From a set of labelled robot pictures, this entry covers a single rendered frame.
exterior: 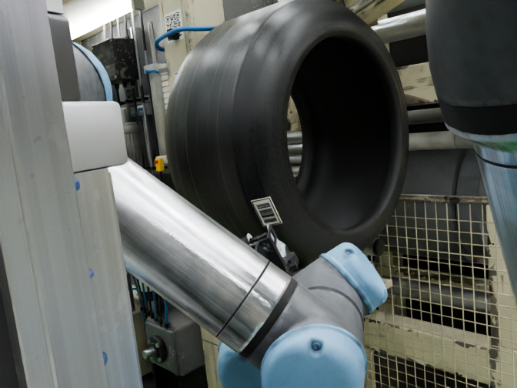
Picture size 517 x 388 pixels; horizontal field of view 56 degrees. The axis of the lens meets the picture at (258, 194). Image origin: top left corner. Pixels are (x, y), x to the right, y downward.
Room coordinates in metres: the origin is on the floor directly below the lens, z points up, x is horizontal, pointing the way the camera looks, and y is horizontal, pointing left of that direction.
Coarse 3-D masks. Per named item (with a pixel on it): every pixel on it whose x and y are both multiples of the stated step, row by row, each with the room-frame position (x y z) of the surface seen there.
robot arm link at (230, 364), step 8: (224, 344) 0.47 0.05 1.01; (224, 352) 0.46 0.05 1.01; (232, 352) 0.45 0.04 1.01; (224, 360) 0.46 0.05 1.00; (232, 360) 0.45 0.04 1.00; (240, 360) 0.45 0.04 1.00; (224, 368) 0.45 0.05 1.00; (232, 368) 0.45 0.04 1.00; (240, 368) 0.45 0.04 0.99; (248, 368) 0.45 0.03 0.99; (256, 368) 0.45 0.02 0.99; (224, 376) 0.46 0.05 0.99; (232, 376) 0.45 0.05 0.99; (240, 376) 0.45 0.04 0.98; (248, 376) 0.45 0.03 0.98; (256, 376) 0.45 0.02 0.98; (224, 384) 0.46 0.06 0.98; (232, 384) 0.46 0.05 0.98; (240, 384) 0.46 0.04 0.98; (248, 384) 0.45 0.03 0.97; (256, 384) 0.45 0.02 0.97
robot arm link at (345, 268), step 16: (320, 256) 0.50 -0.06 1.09; (336, 256) 0.47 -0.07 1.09; (352, 256) 0.46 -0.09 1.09; (304, 272) 0.48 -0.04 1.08; (320, 272) 0.46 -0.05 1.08; (336, 272) 0.46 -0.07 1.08; (352, 272) 0.45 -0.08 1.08; (368, 272) 0.46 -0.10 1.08; (336, 288) 0.42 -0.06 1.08; (352, 288) 0.44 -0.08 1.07; (368, 288) 0.45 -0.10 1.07; (384, 288) 0.47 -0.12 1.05; (368, 304) 0.45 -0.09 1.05
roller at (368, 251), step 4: (376, 240) 1.16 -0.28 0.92; (380, 240) 1.16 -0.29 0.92; (372, 244) 1.16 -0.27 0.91; (376, 244) 1.15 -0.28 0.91; (380, 244) 1.16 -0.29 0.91; (384, 244) 1.17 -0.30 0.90; (368, 248) 1.16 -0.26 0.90; (372, 248) 1.16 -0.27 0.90; (376, 248) 1.15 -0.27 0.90; (380, 248) 1.16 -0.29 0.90; (384, 248) 1.17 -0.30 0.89; (364, 252) 1.17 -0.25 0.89; (368, 252) 1.16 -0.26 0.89; (372, 252) 1.16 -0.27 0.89; (376, 252) 1.15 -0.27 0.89; (380, 252) 1.16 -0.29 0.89
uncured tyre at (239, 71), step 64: (320, 0) 1.05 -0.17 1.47; (192, 64) 1.02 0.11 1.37; (256, 64) 0.90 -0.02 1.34; (320, 64) 1.35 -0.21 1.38; (384, 64) 1.14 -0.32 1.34; (192, 128) 0.95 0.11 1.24; (256, 128) 0.87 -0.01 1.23; (320, 128) 1.41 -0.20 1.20; (384, 128) 1.30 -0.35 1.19; (192, 192) 0.98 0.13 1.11; (256, 192) 0.88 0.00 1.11; (320, 192) 1.37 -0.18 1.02; (384, 192) 1.15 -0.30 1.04
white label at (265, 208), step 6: (264, 198) 0.86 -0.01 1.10; (270, 198) 0.86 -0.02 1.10; (252, 204) 0.88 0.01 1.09; (258, 204) 0.87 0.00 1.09; (264, 204) 0.87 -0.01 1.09; (270, 204) 0.87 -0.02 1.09; (258, 210) 0.88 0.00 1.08; (264, 210) 0.88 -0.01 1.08; (270, 210) 0.87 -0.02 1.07; (276, 210) 0.87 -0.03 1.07; (258, 216) 0.89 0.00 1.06; (264, 216) 0.88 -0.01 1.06; (270, 216) 0.88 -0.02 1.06; (276, 216) 0.87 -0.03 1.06; (264, 222) 0.89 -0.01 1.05; (270, 222) 0.88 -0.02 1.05; (276, 222) 0.88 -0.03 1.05
